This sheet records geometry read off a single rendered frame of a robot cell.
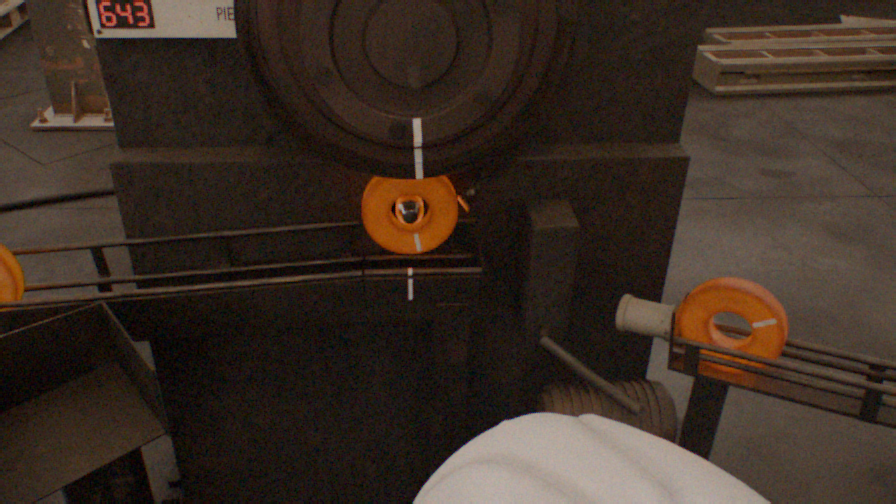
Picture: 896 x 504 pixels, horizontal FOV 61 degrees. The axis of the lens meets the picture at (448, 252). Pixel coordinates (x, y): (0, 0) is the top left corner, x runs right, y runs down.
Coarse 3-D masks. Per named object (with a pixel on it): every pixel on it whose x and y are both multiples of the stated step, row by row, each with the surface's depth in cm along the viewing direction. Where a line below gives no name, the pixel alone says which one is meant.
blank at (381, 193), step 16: (368, 192) 118; (384, 192) 118; (400, 192) 118; (416, 192) 119; (432, 192) 119; (448, 192) 119; (368, 208) 119; (384, 208) 120; (432, 208) 120; (448, 208) 121; (368, 224) 121; (384, 224) 121; (400, 224) 123; (416, 224) 124; (432, 224) 122; (448, 224) 122; (384, 240) 123; (400, 240) 123; (416, 240) 123; (432, 240) 123
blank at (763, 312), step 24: (696, 288) 116; (720, 288) 112; (744, 288) 110; (696, 312) 115; (744, 312) 111; (768, 312) 109; (696, 336) 117; (720, 336) 118; (768, 336) 111; (744, 360) 115
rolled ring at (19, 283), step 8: (0, 248) 120; (0, 256) 120; (8, 256) 121; (0, 264) 120; (8, 264) 121; (16, 264) 122; (0, 272) 120; (8, 272) 121; (16, 272) 122; (0, 280) 121; (8, 280) 121; (16, 280) 122; (0, 288) 122; (8, 288) 122; (16, 288) 122; (0, 296) 123; (8, 296) 123; (16, 296) 123
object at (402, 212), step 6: (402, 198) 119; (408, 198) 118; (414, 198) 119; (420, 198) 120; (396, 204) 120; (402, 204) 118; (408, 204) 117; (414, 204) 118; (420, 204) 118; (396, 210) 119; (402, 210) 117; (408, 210) 117; (414, 210) 117; (420, 210) 118; (402, 216) 117; (408, 216) 117; (414, 216) 117; (420, 216) 118; (408, 222) 118; (414, 222) 118
